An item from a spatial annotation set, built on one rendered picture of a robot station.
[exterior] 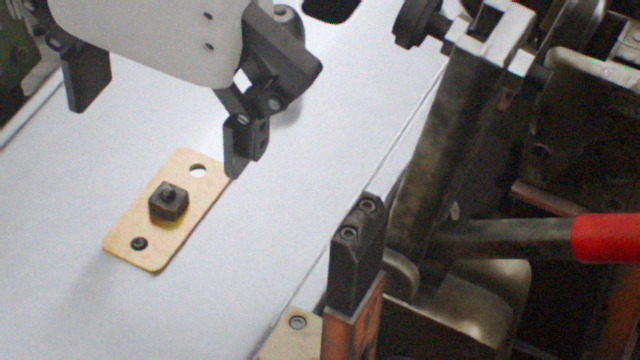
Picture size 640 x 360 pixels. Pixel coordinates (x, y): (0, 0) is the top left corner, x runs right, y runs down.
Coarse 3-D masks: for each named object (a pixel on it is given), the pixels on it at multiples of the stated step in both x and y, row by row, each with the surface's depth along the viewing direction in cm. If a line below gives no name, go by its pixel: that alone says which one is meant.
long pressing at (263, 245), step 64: (384, 0) 85; (448, 0) 85; (128, 64) 81; (384, 64) 82; (0, 128) 78; (64, 128) 77; (128, 128) 77; (192, 128) 78; (320, 128) 78; (384, 128) 78; (0, 192) 74; (64, 192) 74; (128, 192) 74; (256, 192) 75; (320, 192) 75; (384, 192) 75; (0, 256) 71; (64, 256) 71; (192, 256) 72; (256, 256) 72; (320, 256) 72; (0, 320) 68; (64, 320) 69; (128, 320) 69; (192, 320) 69; (256, 320) 69
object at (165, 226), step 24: (168, 168) 75; (216, 168) 75; (144, 192) 74; (192, 192) 74; (216, 192) 74; (120, 216) 73; (144, 216) 73; (168, 216) 73; (192, 216) 73; (120, 240) 72; (168, 240) 72; (144, 264) 71
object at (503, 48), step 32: (416, 0) 53; (416, 32) 54; (448, 32) 53; (480, 32) 55; (512, 32) 53; (448, 64) 53; (480, 64) 52; (512, 64) 53; (448, 96) 54; (480, 96) 53; (448, 128) 55; (480, 128) 56; (416, 160) 58; (448, 160) 57; (416, 192) 59; (448, 192) 58; (416, 224) 61; (416, 256) 63
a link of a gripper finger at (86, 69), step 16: (32, 0) 65; (48, 16) 65; (80, 48) 66; (96, 48) 67; (64, 64) 66; (80, 64) 67; (96, 64) 68; (64, 80) 67; (80, 80) 67; (96, 80) 69; (80, 96) 68; (96, 96) 69; (80, 112) 69
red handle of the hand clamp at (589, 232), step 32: (448, 224) 63; (480, 224) 62; (512, 224) 61; (544, 224) 60; (576, 224) 58; (608, 224) 57; (448, 256) 63; (480, 256) 62; (512, 256) 61; (544, 256) 60; (576, 256) 58; (608, 256) 57
